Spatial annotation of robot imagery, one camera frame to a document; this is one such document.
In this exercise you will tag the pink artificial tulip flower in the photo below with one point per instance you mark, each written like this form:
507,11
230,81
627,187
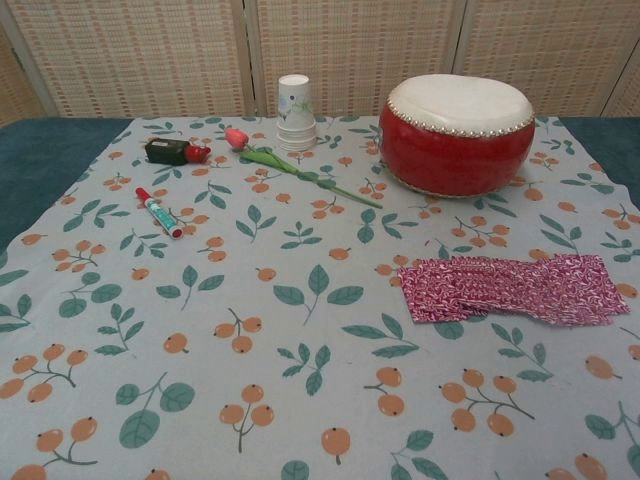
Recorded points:
280,162

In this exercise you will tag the fruit and leaf print tablecloth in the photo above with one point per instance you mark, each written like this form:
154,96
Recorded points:
300,350

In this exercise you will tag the stack of floral paper cups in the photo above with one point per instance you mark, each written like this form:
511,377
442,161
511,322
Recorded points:
295,117

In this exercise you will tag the red capped white marker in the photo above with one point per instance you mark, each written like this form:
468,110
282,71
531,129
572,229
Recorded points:
160,214

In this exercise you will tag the red drum with white skin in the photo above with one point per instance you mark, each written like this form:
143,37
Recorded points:
457,145

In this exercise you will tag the dark green bottle red cap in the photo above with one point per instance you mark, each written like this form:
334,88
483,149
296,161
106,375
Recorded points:
170,149

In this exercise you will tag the woven rattan folding screen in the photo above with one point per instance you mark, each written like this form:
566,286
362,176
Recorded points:
320,55

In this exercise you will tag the pink patterned cloth pieces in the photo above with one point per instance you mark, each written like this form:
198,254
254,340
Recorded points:
505,290

